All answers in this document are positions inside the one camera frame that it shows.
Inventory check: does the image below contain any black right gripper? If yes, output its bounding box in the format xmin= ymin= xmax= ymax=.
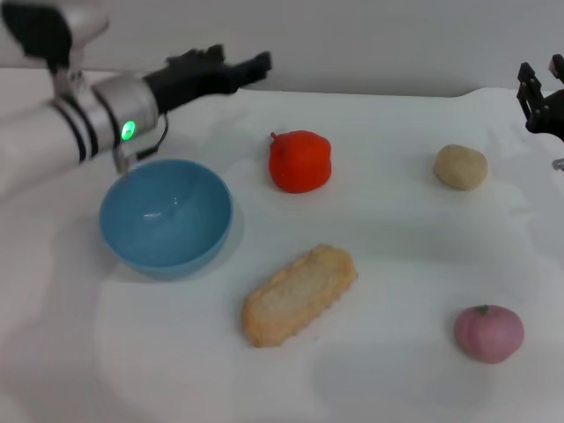
xmin=516 ymin=54 xmax=564 ymax=143

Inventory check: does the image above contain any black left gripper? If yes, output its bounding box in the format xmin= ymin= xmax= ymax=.
xmin=143 ymin=43 xmax=273 ymax=122

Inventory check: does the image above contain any blue bowl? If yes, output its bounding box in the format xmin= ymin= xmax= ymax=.
xmin=99 ymin=158 xmax=234 ymax=281

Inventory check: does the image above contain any red tomato toy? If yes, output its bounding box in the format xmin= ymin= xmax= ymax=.
xmin=268 ymin=130 xmax=332 ymax=194

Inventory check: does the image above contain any round beige bun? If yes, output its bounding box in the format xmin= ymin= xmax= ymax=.
xmin=433 ymin=144 xmax=489 ymax=191

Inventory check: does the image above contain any pink peach toy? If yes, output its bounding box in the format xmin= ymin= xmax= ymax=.
xmin=453 ymin=304 xmax=526 ymax=365

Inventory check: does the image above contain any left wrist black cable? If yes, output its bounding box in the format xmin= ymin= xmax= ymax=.
xmin=111 ymin=113 xmax=172 ymax=175

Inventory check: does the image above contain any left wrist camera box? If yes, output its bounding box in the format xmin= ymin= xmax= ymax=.
xmin=0 ymin=0 xmax=111 ymax=75

